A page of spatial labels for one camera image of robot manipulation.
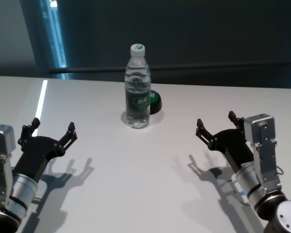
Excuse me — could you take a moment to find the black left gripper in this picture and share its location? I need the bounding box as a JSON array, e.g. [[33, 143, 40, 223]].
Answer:
[[14, 117, 78, 182]]

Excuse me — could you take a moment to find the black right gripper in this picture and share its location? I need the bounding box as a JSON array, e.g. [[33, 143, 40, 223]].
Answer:
[[195, 111, 255, 172]]

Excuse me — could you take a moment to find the clear water bottle green label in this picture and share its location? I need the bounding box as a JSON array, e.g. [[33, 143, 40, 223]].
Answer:
[[124, 43, 152, 129]]

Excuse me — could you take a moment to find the green YES button black base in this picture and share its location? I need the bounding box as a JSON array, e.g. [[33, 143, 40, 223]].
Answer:
[[149, 90, 162, 115]]

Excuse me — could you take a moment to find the bright window glass strip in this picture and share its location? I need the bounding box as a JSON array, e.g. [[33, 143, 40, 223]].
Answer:
[[40, 0, 69, 80]]

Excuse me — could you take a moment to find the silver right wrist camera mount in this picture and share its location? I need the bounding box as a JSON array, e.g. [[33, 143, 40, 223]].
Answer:
[[243, 113, 283, 195]]

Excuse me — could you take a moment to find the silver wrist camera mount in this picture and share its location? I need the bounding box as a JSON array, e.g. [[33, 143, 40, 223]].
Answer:
[[0, 123, 16, 212], [243, 113, 283, 195]]

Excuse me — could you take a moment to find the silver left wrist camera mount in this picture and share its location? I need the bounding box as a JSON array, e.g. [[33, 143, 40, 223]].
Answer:
[[0, 123, 16, 212]]

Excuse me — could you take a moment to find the grey blind bottom rail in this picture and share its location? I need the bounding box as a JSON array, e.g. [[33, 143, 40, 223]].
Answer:
[[49, 62, 291, 74]]

